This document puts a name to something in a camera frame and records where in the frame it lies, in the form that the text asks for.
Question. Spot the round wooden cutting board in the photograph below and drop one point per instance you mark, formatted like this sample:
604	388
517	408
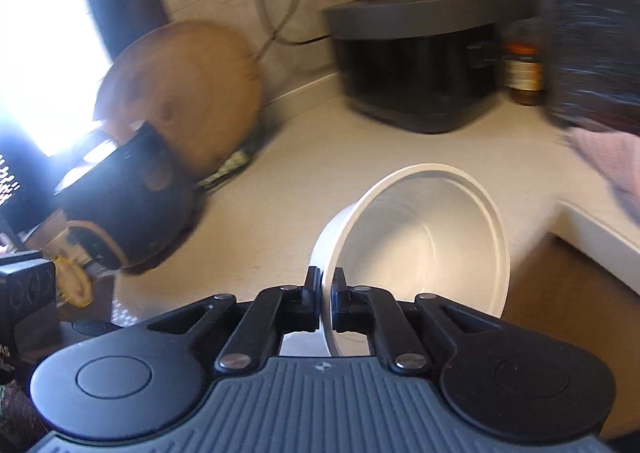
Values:
185	93

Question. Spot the white plastic bowl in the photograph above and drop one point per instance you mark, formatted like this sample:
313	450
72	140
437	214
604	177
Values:
440	243

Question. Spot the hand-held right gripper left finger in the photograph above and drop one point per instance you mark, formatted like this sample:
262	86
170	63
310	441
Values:
312	300

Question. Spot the black rice cooker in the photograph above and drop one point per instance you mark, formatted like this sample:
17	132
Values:
415	73

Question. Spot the brown glass jar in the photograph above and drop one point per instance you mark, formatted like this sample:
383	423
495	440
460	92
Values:
522	73

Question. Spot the yellow round scrubber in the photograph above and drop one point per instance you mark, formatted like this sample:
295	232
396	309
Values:
72	283

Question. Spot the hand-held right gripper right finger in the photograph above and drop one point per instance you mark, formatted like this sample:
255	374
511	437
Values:
341	303

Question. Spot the pink cloth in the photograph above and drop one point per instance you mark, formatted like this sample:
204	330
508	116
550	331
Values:
610	163

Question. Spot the black kitchen appliance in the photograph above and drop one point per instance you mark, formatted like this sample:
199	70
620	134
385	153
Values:
595	48

